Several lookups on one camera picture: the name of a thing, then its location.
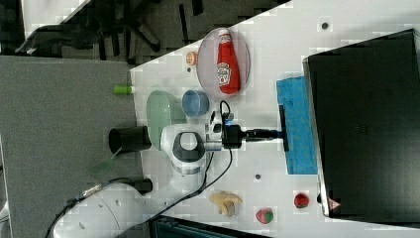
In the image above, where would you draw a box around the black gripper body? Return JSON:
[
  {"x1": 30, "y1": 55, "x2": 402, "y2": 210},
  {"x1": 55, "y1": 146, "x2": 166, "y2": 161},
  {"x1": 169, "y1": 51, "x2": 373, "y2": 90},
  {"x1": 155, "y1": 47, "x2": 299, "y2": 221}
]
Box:
[{"x1": 222, "y1": 125, "x2": 245, "y2": 149}]

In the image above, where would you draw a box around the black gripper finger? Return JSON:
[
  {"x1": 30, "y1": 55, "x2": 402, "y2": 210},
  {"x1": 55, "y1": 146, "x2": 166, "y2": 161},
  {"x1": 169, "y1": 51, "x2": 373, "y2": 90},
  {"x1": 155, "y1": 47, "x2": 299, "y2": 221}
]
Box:
[
  {"x1": 246, "y1": 129, "x2": 278, "y2": 135},
  {"x1": 245, "y1": 136, "x2": 277, "y2": 142}
]

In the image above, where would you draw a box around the blue glass oven door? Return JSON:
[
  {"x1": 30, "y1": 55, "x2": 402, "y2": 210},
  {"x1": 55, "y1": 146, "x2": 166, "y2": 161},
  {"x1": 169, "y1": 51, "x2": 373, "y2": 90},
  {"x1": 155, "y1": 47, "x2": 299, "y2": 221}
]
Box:
[{"x1": 276, "y1": 76, "x2": 318, "y2": 175}]

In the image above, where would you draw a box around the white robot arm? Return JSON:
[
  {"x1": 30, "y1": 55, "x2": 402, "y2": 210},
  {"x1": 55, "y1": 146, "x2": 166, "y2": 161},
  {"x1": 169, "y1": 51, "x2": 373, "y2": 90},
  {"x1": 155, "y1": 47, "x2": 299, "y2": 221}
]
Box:
[{"x1": 46, "y1": 111, "x2": 285, "y2": 238}]

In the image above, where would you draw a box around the black toaster oven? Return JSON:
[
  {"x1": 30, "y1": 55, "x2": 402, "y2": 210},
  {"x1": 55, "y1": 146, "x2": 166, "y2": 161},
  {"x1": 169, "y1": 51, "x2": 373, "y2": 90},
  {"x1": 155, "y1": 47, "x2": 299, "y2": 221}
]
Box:
[{"x1": 303, "y1": 29, "x2": 420, "y2": 228}]

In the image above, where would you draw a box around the blue bowl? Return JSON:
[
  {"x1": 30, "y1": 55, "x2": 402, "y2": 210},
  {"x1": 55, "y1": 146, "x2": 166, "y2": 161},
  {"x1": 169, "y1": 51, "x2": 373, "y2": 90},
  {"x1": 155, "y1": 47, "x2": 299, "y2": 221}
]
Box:
[{"x1": 181, "y1": 90, "x2": 209, "y2": 118}]

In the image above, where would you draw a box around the red ketchup bottle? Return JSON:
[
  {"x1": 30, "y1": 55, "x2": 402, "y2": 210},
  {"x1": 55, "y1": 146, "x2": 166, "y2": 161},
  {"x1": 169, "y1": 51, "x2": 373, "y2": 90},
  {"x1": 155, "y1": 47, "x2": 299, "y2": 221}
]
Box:
[{"x1": 216, "y1": 29, "x2": 241, "y2": 94}]

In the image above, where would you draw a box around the peeled banana toy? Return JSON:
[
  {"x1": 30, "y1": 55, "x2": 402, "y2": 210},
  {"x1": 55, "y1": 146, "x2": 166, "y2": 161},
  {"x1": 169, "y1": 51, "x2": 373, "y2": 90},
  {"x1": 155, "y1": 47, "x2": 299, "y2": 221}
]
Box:
[{"x1": 209, "y1": 192, "x2": 243, "y2": 217}]

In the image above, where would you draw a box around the lilac round plate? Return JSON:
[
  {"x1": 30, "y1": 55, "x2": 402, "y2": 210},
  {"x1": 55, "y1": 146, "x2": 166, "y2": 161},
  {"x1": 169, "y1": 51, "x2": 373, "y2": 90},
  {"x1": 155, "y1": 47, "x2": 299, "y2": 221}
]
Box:
[{"x1": 196, "y1": 28, "x2": 251, "y2": 100}]

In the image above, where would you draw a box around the green perforated colander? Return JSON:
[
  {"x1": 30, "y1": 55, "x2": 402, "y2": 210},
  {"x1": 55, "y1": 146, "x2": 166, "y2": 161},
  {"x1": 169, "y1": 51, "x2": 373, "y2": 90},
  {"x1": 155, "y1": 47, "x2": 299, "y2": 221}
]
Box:
[{"x1": 146, "y1": 90, "x2": 186, "y2": 151}]

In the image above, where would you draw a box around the red tomato toy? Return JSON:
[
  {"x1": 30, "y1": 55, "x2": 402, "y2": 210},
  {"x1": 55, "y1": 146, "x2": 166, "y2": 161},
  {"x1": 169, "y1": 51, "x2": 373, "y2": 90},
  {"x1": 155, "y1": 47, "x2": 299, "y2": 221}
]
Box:
[{"x1": 293, "y1": 192, "x2": 309, "y2": 209}]

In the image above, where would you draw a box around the strawberry toy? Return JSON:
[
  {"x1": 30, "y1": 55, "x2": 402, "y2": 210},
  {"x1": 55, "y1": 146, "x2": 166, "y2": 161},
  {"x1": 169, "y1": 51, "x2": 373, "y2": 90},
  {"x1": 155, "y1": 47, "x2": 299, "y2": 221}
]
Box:
[{"x1": 256, "y1": 208, "x2": 273, "y2": 224}]

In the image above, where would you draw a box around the orange slice toy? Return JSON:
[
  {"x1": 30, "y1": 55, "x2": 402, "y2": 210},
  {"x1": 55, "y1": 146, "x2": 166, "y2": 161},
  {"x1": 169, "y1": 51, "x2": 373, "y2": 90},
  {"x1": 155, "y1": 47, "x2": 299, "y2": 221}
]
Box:
[{"x1": 185, "y1": 52, "x2": 198, "y2": 65}]

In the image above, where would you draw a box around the black utensil holder cup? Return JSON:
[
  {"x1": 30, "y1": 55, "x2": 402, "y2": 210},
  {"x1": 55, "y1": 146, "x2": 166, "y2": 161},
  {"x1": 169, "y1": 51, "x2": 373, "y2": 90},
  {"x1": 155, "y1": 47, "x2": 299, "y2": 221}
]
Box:
[{"x1": 108, "y1": 126, "x2": 152, "y2": 154}]

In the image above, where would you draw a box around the green marker pen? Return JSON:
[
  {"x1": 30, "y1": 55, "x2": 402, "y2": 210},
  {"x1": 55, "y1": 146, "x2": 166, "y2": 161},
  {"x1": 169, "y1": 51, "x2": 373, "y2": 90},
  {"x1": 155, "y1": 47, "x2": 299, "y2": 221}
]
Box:
[{"x1": 113, "y1": 85, "x2": 135, "y2": 95}]

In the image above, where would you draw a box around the green slotted spatula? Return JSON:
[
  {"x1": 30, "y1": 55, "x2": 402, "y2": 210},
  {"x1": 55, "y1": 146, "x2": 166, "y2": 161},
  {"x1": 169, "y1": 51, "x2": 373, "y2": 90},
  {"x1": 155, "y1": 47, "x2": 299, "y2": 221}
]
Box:
[{"x1": 89, "y1": 152, "x2": 118, "y2": 176}]

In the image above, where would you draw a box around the black office chair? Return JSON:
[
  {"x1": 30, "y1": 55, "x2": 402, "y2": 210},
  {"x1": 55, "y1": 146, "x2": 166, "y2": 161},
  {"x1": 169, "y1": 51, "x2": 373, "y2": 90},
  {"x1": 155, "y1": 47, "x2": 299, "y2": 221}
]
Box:
[{"x1": 15, "y1": 0, "x2": 160, "y2": 54}]

